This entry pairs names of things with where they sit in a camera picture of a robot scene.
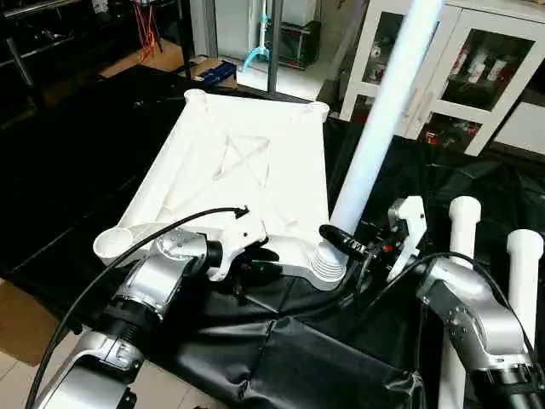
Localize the white plastic table top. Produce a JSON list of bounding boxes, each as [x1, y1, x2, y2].
[[91, 88, 349, 291]]

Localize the white plastic table leg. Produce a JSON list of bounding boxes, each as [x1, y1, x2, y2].
[[506, 228, 545, 343], [307, 0, 447, 285], [438, 195, 484, 409]]

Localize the black work mat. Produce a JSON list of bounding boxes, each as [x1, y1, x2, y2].
[[0, 64, 545, 409]]

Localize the brown cardboard box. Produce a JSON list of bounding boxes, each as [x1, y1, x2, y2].
[[191, 57, 240, 91]]

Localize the white glass door cabinet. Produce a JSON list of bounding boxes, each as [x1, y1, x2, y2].
[[339, 0, 545, 157]]

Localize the grey metal pole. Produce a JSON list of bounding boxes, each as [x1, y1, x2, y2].
[[265, 0, 284, 95]]

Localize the light blue mop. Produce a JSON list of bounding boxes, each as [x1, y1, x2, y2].
[[240, 0, 274, 74]]

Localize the white appliance cabinet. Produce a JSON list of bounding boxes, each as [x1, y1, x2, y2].
[[213, 0, 324, 70]]

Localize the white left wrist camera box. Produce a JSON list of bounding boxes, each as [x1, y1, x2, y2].
[[204, 212, 270, 283]]

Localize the red cable bundle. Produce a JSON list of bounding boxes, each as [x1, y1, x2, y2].
[[131, 0, 164, 58]]

